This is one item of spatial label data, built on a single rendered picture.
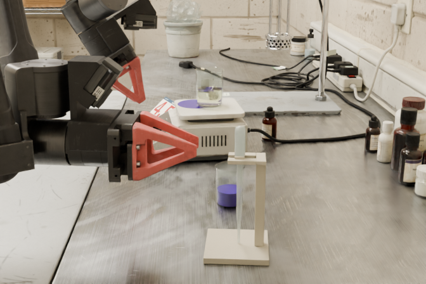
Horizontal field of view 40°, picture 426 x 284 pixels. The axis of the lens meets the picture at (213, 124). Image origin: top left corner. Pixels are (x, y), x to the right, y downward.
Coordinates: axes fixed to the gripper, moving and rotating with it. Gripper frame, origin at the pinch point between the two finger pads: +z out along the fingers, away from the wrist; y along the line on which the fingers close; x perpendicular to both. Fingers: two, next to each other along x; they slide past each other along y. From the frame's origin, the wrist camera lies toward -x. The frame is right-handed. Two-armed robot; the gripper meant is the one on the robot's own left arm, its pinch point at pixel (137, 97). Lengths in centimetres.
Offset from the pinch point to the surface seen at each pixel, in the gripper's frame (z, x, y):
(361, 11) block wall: 26, -78, 51
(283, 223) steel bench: 20.5, -3.0, -30.7
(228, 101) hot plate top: 11.2, -14.8, 3.0
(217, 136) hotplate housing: 13.0, -7.3, -5.0
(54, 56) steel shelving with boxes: -1, -6, 222
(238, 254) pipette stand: 15.9, 5.7, -38.0
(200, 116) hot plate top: 8.3, -6.8, -4.5
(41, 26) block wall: -17, -12, 252
